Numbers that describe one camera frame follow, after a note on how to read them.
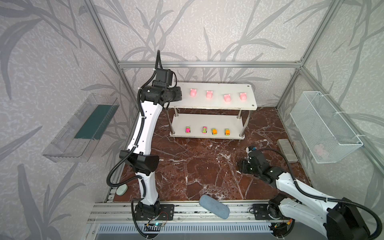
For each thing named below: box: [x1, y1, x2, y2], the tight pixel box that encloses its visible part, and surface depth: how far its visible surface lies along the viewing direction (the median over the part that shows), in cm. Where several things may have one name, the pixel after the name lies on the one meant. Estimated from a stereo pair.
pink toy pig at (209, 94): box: [206, 90, 213, 99], surface depth 80 cm
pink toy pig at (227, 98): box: [224, 94, 231, 103], surface depth 78 cm
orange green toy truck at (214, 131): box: [211, 128, 218, 136], surface depth 98 cm
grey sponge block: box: [277, 138, 298, 163], surface depth 95 cm
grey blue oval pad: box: [199, 194, 230, 219], surface depth 75 cm
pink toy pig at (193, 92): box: [190, 88, 197, 97], surface depth 80 cm
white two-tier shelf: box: [165, 82, 258, 140], surface depth 85 cm
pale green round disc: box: [116, 183, 128, 196], surface depth 80 cm
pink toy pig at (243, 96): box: [239, 92, 247, 101], surface depth 79 cm
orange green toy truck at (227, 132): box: [224, 128, 231, 136], surface depth 98 cm
